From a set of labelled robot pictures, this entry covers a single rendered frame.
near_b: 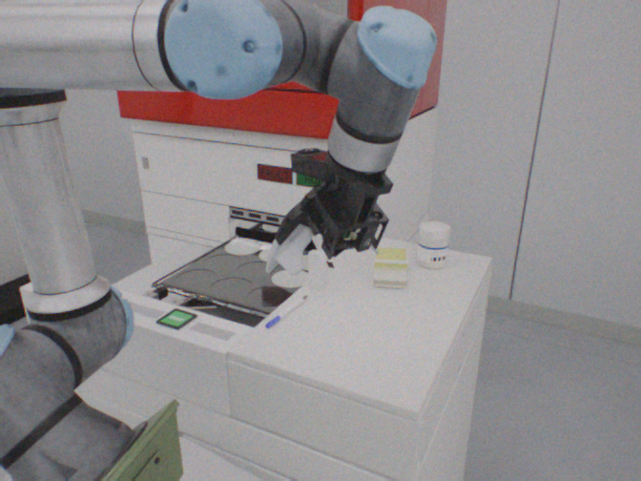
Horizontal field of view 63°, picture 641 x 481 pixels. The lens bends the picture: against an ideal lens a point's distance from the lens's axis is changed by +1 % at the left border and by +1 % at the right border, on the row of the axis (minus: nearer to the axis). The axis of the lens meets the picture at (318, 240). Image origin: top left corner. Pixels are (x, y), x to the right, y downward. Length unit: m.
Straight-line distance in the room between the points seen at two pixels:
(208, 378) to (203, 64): 0.70
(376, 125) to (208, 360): 0.60
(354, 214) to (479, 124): 2.24
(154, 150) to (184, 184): 0.15
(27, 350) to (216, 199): 0.98
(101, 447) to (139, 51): 0.50
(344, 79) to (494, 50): 2.26
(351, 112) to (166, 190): 1.30
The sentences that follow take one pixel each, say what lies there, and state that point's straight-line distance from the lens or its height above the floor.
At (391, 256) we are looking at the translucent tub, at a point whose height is 1.03.
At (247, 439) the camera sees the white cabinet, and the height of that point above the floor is 0.78.
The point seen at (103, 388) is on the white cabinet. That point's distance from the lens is 1.26.
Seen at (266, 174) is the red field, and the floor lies 1.10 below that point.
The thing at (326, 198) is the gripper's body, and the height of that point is 1.30.
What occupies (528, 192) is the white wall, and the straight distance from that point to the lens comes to 2.83.
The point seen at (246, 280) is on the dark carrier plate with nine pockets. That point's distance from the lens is 1.32.
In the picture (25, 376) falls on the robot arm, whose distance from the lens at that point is 0.77.
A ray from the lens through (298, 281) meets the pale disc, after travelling 1.30.
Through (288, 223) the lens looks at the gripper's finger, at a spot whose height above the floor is 1.27.
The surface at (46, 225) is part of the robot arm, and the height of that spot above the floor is 1.24.
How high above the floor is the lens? 1.49
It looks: 22 degrees down
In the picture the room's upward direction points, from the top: straight up
